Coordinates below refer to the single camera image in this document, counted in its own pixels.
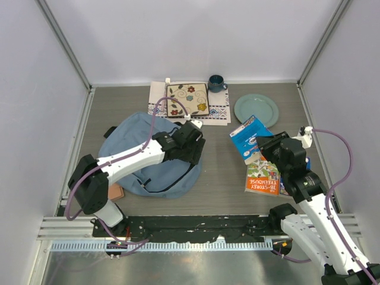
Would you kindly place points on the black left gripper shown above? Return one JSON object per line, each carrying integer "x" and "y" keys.
{"x": 194, "y": 155}

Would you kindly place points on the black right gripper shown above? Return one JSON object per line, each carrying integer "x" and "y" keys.
{"x": 268, "y": 142}

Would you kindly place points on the orange treehouse paperback book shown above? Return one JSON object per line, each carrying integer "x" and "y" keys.
{"x": 262, "y": 177}

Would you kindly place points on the light blue fabric backpack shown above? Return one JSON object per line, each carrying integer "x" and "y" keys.
{"x": 170, "y": 179}

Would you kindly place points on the bright blue paperback book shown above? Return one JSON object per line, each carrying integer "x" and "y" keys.
{"x": 245, "y": 139}

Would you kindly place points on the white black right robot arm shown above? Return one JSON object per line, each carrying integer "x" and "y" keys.
{"x": 327, "y": 242}

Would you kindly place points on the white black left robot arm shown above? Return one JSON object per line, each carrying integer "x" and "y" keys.
{"x": 92, "y": 177}

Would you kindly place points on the dark blue cartoon book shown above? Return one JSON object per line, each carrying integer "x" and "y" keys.
{"x": 282, "y": 190}

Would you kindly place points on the patterned white cloth placemat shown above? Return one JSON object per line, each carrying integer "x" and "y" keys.
{"x": 218, "y": 102}

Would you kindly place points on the square floral ceramic plate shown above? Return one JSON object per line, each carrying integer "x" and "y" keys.
{"x": 193, "y": 96}

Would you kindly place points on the round teal ceramic plate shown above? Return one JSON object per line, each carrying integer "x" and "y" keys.
{"x": 261, "y": 106}

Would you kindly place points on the dark blue ceramic mug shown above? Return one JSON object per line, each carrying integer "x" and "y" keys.
{"x": 216, "y": 84}

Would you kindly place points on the tan leather wallet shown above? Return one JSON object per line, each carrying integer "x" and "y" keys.
{"x": 115, "y": 192}

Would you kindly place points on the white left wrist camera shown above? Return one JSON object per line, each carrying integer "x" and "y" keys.
{"x": 196, "y": 122}

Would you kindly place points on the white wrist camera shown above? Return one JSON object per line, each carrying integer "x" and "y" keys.
{"x": 305, "y": 136}
{"x": 196, "y": 122}

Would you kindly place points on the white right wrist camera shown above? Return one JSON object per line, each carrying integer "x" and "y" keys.
{"x": 305, "y": 136}

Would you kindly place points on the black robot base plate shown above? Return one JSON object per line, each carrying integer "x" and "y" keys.
{"x": 197, "y": 229}

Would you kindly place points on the white slotted cable duct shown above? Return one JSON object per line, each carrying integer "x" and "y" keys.
{"x": 109, "y": 246}

